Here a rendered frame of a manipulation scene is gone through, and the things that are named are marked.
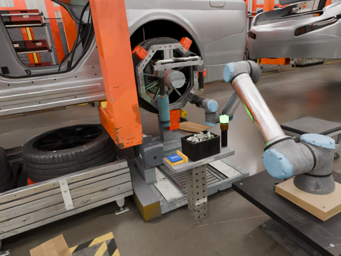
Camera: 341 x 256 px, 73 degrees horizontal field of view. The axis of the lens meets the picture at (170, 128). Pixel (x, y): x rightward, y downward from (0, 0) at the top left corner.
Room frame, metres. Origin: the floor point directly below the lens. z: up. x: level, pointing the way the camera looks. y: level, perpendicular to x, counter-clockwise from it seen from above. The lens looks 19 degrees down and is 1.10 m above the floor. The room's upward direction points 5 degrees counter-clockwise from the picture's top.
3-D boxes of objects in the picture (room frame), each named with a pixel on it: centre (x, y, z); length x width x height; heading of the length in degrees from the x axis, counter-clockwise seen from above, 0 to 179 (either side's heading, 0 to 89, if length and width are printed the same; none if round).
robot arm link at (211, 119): (1.83, -0.35, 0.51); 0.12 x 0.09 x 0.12; 105
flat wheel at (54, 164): (1.69, 0.79, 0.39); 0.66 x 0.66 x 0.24
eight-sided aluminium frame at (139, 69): (1.98, -0.02, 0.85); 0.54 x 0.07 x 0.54; 114
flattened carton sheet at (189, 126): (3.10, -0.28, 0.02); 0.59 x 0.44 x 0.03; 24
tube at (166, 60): (1.83, 0.02, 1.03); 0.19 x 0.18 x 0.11; 24
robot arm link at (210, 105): (1.84, -0.34, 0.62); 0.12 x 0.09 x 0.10; 24
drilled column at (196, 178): (1.30, -0.14, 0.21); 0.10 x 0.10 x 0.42; 24
